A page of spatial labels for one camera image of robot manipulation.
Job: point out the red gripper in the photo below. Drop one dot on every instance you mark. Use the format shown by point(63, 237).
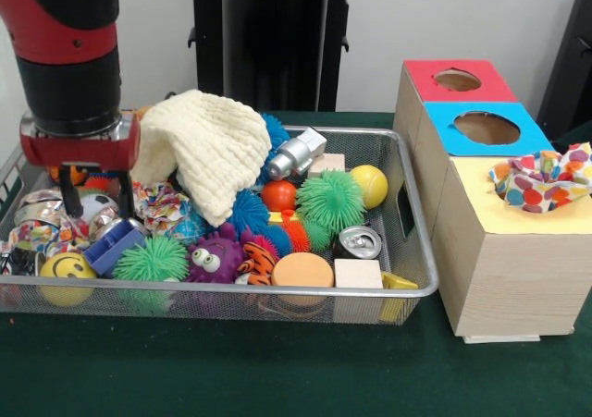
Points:
point(81, 152)

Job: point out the cream knitted cloth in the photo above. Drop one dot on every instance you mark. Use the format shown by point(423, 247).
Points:
point(208, 149)

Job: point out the polka dot cloth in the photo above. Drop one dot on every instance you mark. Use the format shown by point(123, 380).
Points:
point(546, 184)

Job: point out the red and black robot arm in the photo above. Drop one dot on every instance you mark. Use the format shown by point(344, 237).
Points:
point(65, 47)

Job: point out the clear mesh bin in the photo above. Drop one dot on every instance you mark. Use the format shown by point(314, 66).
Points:
point(231, 302)

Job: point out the wooden box with three holes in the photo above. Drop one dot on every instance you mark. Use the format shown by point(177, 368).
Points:
point(509, 269)

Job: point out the small orange basketball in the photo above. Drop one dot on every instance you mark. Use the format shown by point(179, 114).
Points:
point(81, 175)

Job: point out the green spiky ball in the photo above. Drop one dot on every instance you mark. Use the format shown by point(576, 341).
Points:
point(331, 200)
point(150, 262)

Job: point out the yellow smiley ball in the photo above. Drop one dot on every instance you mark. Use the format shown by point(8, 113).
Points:
point(67, 278)

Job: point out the purple spiky ball with eyes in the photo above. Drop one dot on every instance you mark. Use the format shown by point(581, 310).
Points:
point(213, 262)

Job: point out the plain yellow ball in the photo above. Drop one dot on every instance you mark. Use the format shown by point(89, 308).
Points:
point(368, 186)

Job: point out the black chair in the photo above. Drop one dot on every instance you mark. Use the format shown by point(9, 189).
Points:
point(573, 66)

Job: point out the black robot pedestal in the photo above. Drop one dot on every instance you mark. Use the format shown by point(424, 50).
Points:
point(268, 47)

